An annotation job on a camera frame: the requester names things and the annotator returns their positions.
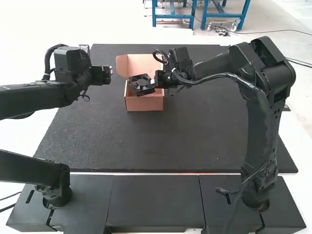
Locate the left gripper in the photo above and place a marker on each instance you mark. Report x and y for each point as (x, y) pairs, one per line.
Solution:
(100, 75)

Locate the black square fan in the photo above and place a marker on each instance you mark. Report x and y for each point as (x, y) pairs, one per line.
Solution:
(141, 84)

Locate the cardboard box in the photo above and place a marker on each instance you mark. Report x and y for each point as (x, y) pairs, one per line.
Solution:
(145, 102)

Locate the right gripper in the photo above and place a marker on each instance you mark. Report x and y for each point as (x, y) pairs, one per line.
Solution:
(164, 79)

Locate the black mat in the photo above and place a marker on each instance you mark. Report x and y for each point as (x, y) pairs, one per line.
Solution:
(136, 141)

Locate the dark base panel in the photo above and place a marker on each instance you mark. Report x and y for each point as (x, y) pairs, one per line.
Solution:
(80, 202)
(280, 209)
(156, 200)

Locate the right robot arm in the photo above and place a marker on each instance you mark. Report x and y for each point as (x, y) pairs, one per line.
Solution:
(258, 117)

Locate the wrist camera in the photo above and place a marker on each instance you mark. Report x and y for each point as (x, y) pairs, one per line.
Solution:
(181, 56)
(67, 58)

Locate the blue metal table frame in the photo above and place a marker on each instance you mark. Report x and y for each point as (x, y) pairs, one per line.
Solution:
(173, 17)
(224, 15)

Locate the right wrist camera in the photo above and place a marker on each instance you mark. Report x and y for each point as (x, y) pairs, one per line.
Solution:
(181, 56)

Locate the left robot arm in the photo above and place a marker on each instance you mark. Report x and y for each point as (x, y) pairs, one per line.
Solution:
(36, 92)

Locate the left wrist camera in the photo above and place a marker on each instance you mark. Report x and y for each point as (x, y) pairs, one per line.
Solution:
(67, 58)

